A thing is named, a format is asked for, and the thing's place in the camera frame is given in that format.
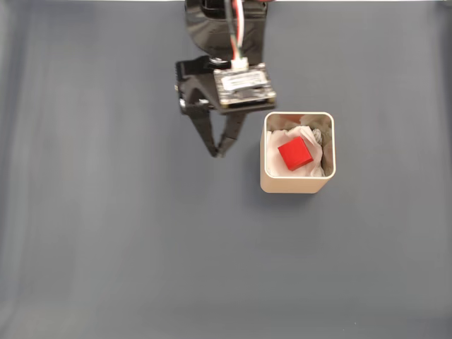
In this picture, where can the gripper camera circuit board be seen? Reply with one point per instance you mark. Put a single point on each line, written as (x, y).
(243, 86)

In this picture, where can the white crumpled tissue paper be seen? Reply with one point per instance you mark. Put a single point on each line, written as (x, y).
(273, 152)

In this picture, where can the beige square metal box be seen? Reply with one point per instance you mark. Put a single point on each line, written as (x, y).
(289, 185)

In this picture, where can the blue table mat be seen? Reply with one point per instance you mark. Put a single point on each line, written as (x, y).
(141, 247)

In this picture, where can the red cube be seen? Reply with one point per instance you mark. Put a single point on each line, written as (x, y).
(295, 153)

